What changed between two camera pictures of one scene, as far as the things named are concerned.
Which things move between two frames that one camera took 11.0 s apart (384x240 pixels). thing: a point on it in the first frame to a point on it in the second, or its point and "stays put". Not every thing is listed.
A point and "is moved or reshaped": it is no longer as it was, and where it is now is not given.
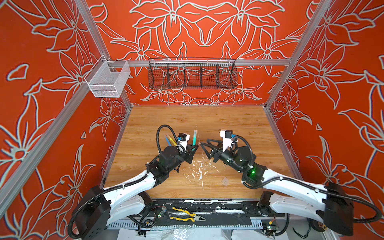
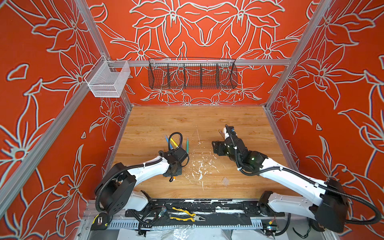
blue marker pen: (170, 144) stays put
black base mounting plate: (207, 213) stays put
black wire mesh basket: (192, 73) stays put
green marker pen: (194, 137) is moved or reshaped
